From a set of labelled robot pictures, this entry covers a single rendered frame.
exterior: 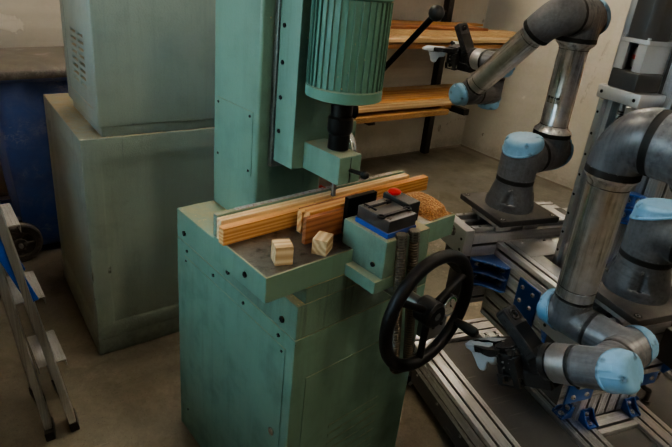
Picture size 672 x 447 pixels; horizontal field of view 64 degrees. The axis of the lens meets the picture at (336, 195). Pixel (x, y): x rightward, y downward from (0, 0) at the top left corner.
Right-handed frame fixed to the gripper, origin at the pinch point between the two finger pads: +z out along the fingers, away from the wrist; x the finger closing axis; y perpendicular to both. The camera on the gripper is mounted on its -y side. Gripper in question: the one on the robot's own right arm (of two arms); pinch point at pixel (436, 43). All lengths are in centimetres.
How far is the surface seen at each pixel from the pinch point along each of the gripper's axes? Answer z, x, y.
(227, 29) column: -21, -94, -19
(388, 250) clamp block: -79, -89, 18
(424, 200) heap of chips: -61, -62, 22
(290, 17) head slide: -41, -87, -24
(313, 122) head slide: -44, -84, 1
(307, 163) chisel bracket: -47, -88, 10
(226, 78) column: -21, -96, -7
